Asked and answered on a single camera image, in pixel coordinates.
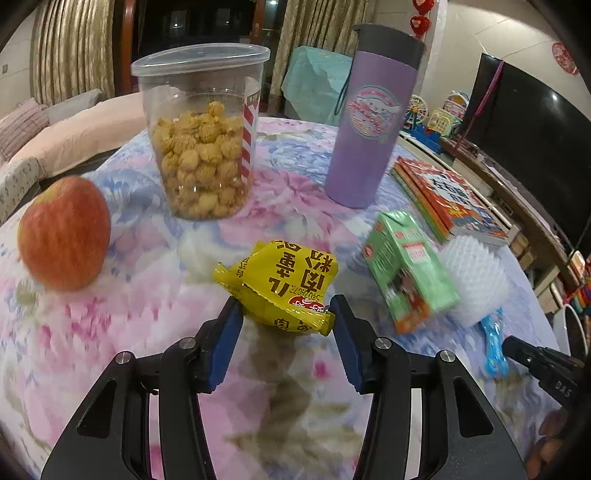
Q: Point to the beige curtain right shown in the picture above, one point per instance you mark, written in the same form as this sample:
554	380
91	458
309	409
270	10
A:
324	24

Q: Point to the red hanging decoration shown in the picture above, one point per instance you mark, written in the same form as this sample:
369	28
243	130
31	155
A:
420	23

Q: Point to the floral tablecloth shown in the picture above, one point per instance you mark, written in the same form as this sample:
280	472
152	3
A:
150	331

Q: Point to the teal cloth covered furniture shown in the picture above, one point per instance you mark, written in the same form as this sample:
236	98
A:
313	83

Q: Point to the white foam fruit net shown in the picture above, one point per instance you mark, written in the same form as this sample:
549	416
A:
479	277

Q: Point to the clear cookie jar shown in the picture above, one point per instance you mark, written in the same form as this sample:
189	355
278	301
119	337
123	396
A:
201	104

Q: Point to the black television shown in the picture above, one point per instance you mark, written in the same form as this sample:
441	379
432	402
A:
539	138

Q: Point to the red apple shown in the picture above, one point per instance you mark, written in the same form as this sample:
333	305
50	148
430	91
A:
64	234

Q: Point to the beige curtain left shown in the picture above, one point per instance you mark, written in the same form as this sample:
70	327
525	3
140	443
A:
71	50

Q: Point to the beige curtain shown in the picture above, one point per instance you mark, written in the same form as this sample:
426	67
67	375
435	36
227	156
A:
71	50
324	24

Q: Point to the green milk carton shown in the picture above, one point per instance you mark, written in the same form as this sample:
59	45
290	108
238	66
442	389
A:
413	281

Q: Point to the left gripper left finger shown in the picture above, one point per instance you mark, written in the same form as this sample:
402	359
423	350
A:
108	435

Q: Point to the blue plastic wrapper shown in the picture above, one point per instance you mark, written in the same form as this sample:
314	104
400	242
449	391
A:
496	365

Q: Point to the yellow snack wrapper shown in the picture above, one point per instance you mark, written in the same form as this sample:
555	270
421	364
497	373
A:
283	284

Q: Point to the ferris wheel toy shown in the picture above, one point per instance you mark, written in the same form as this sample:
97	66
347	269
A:
416	114

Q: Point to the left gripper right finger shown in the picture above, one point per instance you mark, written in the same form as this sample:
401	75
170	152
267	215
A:
462	435

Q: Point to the purple tumbler with lid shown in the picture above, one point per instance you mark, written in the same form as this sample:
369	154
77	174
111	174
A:
373	106

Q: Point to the pink sofa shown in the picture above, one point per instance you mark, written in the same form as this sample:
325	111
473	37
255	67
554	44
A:
39	144

